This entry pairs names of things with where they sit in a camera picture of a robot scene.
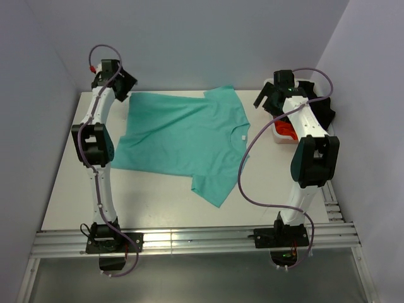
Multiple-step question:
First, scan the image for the teal t shirt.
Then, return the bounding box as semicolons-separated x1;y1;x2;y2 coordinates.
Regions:
112;86;250;208

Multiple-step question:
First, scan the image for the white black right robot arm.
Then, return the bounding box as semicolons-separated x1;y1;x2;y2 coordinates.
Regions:
254;69;340;246

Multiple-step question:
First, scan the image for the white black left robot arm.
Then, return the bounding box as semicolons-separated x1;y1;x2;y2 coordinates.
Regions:
71;59;137;252

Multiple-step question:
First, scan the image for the orange t shirt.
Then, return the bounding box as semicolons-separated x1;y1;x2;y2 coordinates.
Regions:
273;121;298;141

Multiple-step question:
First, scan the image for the white perforated plastic basket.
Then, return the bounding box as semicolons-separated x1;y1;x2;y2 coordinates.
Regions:
271;80;336;144

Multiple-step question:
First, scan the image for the black t shirt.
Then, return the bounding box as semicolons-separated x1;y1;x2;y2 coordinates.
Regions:
298;81;336;130

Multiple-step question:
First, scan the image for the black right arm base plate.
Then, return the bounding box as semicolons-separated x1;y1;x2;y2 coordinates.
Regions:
252;225;309;249

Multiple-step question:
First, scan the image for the aluminium table frame rail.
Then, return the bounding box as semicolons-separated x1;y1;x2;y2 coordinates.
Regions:
17;182;379;302

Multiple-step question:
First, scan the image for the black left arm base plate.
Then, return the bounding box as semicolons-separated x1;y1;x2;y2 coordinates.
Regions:
85;232;144;254

